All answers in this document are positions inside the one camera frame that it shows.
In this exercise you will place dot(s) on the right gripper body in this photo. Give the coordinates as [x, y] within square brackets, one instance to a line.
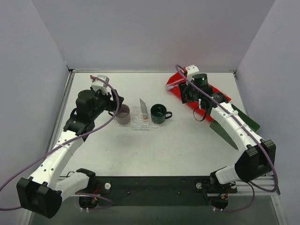
[183, 91]

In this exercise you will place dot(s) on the purple cup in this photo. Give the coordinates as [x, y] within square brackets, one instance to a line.
[123, 115]

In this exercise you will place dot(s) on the dark green mug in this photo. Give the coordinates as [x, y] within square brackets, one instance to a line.
[159, 114]

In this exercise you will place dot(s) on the white orange-capped toothpaste tube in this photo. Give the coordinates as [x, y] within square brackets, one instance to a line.
[143, 109]

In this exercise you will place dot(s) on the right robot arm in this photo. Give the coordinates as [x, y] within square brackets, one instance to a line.
[257, 155]

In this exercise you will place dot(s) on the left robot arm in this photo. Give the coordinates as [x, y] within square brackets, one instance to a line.
[42, 192]

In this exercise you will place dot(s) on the toothbrush in clear wrapper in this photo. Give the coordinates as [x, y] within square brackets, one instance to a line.
[174, 84]

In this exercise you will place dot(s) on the clear textured plastic tray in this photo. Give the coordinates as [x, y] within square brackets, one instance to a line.
[137, 121]

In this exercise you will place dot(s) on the red divided bin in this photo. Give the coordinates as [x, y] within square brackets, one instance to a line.
[203, 106]

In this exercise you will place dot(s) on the green bin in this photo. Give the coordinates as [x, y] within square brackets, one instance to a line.
[246, 122]

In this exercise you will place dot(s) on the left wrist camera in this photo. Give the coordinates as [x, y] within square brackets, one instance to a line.
[98, 85]

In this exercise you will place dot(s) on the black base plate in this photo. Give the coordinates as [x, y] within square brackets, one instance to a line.
[152, 191]

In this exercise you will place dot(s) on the aluminium rail frame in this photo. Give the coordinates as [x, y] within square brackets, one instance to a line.
[265, 183]

